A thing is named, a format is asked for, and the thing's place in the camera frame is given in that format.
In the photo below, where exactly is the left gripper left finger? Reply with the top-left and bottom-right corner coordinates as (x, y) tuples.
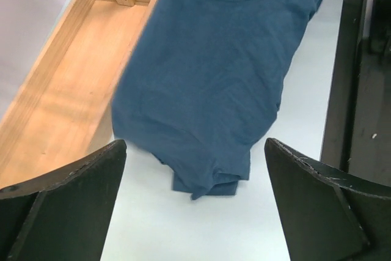
(1, 139), (126, 261)

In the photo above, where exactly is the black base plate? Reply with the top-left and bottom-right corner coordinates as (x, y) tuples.
(321, 0), (390, 185)

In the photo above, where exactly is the wooden clothes rack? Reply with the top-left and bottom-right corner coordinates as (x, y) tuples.
(1, 0), (157, 187)

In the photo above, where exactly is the blue t-shirt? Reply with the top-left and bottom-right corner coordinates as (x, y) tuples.
(112, 0), (322, 199)

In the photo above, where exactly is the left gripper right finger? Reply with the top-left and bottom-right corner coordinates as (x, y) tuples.
(265, 138), (390, 260)

